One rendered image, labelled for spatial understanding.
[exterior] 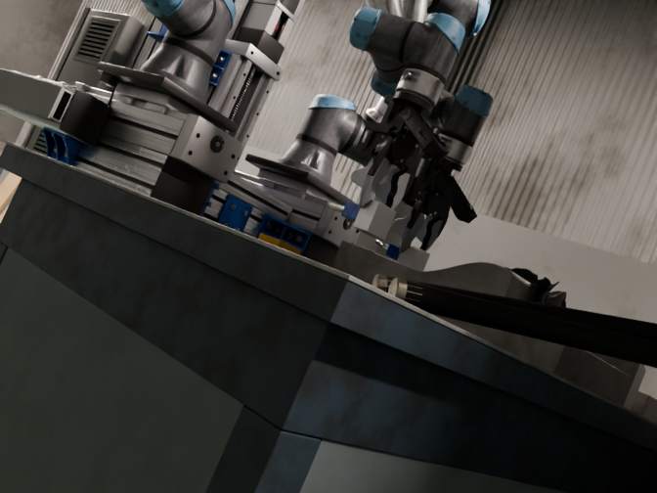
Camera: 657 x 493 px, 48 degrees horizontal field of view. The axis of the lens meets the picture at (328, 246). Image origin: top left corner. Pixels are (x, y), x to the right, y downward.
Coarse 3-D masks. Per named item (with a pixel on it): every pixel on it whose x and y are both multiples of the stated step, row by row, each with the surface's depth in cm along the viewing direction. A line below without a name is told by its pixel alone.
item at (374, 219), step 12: (336, 204) 133; (348, 204) 128; (372, 204) 124; (384, 204) 124; (348, 216) 127; (360, 216) 125; (372, 216) 123; (384, 216) 125; (360, 228) 124; (372, 228) 124; (384, 228) 126; (384, 240) 126
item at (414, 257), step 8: (376, 240) 163; (392, 248) 157; (408, 248) 153; (416, 248) 154; (392, 256) 156; (400, 256) 154; (408, 256) 153; (416, 256) 153; (424, 256) 154; (408, 264) 153; (416, 264) 154; (424, 264) 155
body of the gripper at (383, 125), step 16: (400, 96) 127; (416, 96) 126; (400, 112) 128; (368, 128) 129; (384, 128) 127; (400, 128) 125; (368, 144) 128; (400, 144) 125; (416, 144) 128; (400, 160) 126; (416, 160) 129
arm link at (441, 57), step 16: (432, 16) 128; (448, 16) 127; (416, 32) 127; (432, 32) 127; (448, 32) 126; (464, 32) 129; (416, 48) 127; (432, 48) 126; (448, 48) 127; (416, 64) 127; (432, 64) 126; (448, 64) 127
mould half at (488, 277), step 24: (336, 264) 142; (360, 264) 138; (384, 264) 135; (480, 264) 122; (480, 288) 120; (504, 288) 117; (528, 288) 122; (480, 336) 117; (504, 336) 115; (528, 360) 111; (552, 360) 108; (576, 360) 112; (600, 360) 117; (600, 384) 120; (624, 384) 126
